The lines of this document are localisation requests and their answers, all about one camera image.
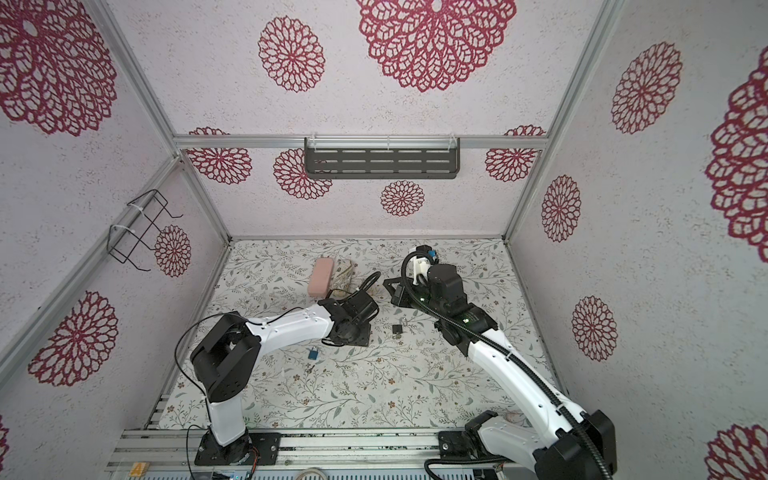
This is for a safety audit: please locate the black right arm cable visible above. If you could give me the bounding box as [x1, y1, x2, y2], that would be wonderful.
[398, 250, 613, 480]

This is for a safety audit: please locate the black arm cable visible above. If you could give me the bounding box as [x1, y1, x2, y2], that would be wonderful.
[398, 250, 613, 480]
[173, 271, 382, 466]

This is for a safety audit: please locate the pink rectangular case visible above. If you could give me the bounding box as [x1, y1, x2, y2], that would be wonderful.
[307, 257, 334, 299]

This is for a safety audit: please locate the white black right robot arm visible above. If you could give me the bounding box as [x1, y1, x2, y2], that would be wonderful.
[384, 264, 617, 479]

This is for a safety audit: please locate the dark grey wall shelf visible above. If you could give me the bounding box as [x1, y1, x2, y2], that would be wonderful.
[303, 137, 461, 180]

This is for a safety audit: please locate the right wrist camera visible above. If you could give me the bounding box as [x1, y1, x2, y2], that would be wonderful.
[408, 245, 439, 285]

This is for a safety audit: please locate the patterned cream pouch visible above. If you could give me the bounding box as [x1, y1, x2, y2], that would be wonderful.
[331, 259, 357, 297]

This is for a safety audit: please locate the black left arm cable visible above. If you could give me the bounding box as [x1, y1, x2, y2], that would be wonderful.
[173, 271, 382, 466]

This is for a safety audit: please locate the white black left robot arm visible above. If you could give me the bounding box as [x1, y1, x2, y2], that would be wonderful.
[190, 290, 379, 466]

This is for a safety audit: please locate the black wire wall rack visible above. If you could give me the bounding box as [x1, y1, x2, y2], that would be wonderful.
[105, 189, 183, 273]

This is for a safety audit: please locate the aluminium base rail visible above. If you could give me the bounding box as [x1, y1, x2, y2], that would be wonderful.
[101, 427, 449, 479]

